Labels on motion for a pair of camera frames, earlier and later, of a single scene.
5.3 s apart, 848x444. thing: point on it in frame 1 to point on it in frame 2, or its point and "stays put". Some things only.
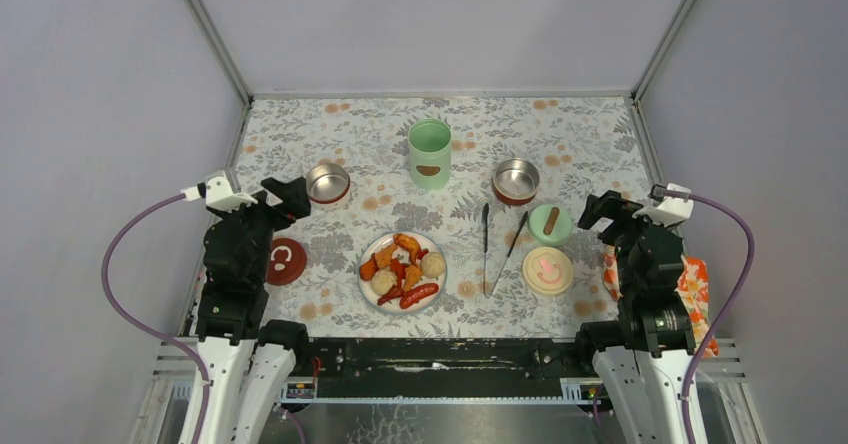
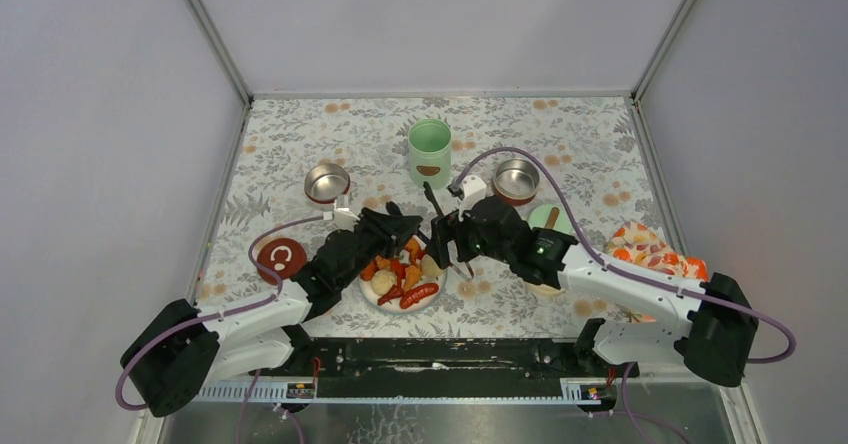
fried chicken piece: x=412 y=277 stays put
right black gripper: x=607 y=205 to x=444 y=230
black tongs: x=485 y=224 to x=430 y=195
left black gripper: x=266 y=209 to x=387 y=227
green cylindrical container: x=430 y=153 stays put
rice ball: x=432 y=265 stays put
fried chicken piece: x=383 y=257 stays put
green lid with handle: x=549 y=224 stays put
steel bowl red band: x=328 y=184 stays put
